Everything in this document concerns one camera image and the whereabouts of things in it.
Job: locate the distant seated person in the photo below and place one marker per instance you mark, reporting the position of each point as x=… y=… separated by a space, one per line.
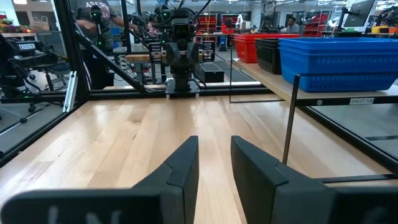
x=292 y=26

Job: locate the black floor mat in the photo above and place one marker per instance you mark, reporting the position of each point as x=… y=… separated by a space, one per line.
x=236 y=70

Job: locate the black aluminium cell frame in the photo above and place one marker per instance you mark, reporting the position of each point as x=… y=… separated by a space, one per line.
x=71 y=46

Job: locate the wooden shelf with black frame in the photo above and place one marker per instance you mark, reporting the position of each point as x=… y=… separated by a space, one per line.
x=270 y=79

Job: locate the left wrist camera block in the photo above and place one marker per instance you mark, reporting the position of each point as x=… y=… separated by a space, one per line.
x=182 y=29

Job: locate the yellow bin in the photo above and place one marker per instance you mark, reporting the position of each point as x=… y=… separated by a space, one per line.
x=381 y=29

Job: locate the red storage shelving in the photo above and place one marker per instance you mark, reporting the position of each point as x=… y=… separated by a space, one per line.
x=207 y=23
x=230 y=21

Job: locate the black floor case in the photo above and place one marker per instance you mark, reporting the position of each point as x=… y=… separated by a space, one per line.
x=209 y=72

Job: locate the white shelf label sticker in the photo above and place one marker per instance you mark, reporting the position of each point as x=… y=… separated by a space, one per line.
x=361 y=101

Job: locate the black office chair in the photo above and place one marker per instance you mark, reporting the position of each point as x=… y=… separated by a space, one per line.
x=51 y=70

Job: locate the wooden workbench top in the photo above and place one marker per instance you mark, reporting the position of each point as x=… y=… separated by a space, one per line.
x=140 y=57

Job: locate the standing person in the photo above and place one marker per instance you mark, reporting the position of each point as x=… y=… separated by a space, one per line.
x=81 y=12

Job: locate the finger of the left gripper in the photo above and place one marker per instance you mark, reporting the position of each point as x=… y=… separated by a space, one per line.
x=171 y=53
x=193 y=53

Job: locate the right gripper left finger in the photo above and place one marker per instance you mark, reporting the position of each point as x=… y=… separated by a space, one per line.
x=174 y=199

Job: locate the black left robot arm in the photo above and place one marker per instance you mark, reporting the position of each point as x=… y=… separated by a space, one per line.
x=182 y=84

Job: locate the red plastic basket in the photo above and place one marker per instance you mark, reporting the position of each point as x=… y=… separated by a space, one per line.
x=264 y=35
x=245 y=51

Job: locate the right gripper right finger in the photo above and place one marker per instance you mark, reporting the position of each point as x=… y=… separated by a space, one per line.
x=273 y=199

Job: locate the silver frame bracket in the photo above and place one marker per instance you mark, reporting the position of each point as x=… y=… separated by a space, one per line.
x=70 y=91

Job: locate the pile of toy fruit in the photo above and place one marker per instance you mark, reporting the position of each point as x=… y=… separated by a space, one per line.
x=12 y=26

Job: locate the red slanted rack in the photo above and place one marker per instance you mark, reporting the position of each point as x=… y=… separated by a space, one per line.
x=315 y=26

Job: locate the black box with white labels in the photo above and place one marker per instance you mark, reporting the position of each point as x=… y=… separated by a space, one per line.
x=208 y=49
x=155 y=51

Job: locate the black monitor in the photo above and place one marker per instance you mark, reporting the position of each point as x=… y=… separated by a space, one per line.
x=359 y=14

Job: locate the wicker basket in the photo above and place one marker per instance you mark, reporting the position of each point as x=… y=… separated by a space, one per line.
x=39 y=23

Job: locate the black slotted plastic basket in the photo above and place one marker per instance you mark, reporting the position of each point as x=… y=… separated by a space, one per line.
x=267 y=45
x=269 y=60
x=267 y=40

